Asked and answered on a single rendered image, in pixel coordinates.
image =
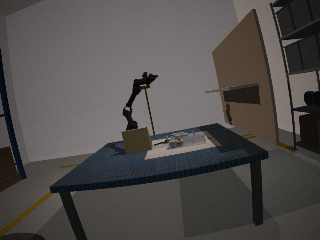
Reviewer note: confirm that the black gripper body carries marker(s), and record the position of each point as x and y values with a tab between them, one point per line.
147	80

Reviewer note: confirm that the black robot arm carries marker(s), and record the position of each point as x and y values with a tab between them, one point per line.
132	125

